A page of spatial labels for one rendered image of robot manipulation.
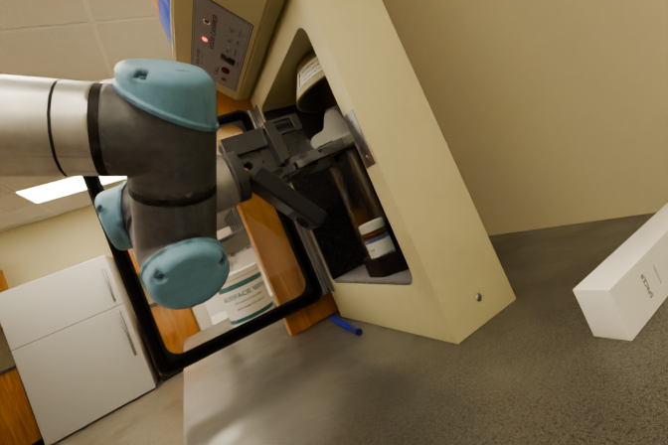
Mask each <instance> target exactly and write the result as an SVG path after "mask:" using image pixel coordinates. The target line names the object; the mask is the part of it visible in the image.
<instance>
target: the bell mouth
mask: <svg viewBox="0 0 668 445"><path fill-rule="evenodd" d="M335 105H338V103H337V101H336V98H335V96H334V94H333V91H332V89H331V87H330V85H329V82H328V80H327V78H326V75H325V73H324V71H323V68H322V67H321V65H320V63H319V60H318V58H317V56H316V53H315V51H314V50H313V51H312V52H310V53H309V54H308V55H307V56H306V57H305V58H304V59H303V60H302V61H301V63H300V64H299V66H298V69H297V92H296V107H297V109H298V110H300V111H302V112H308V113H313V112H320V111H325V110H327V109H328V108H330V107H332V106H335Z"/></svg>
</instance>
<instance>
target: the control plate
mask: <svg viewBox="0 0 668 445"><path fill-rule="evenodd" d="M204 18H206V19H208V20H209V21H210V25H207V24H206V23H204V21H203V19H204ZM230 27H233V28H235V30H236V31H235V32H233V33H231V32H230ZM252 29H253V25H252V24H251V23H249V22H247V21H246V20H244V19H242V18H241V17H239V16H237V15H235V14H234V13H232V12H230V11H229V10H227V9H225V8H224V7H222V6H220V5H219V4H217V3H215V2H214V1H212V0H193V18H192V47H191V65H193V66H196V67H199V68H201V69H203V70H205V71H206V72H208V73H209V74H210V75H211V76H212V78H213V80H214V81H216V82H218V83H220V84H222V85H223V86H225V87H227V88H229V89H231V90H233V91H236V89H237V85H238V82H239V78H240V75H241V71H242V67H243V64H244V60H245V57H246V53H247V49H248V46H249V42H250V39H251V32H252ZM202 37H206V38H207V39H208V42H205V41H203V40H202ZM228 37H230V38H232V39H233V42H231V43H229V42H228ZM226 47H229V48H231V51H230V52H227V51H226ZM221 54H224V55H225V56H227V57H229V58H231V59H233V60H234V61H235V65H234V66H232V65H230V64H228V63H226V62H224V61H223V60H221ZM222 68H227V69H228V70H229V71H230V72H229V73H228V74H224V73H223V72H222ZM221 77H224V78H225V79H226V80H227V81H223V80H222V79H221Z"/></svg>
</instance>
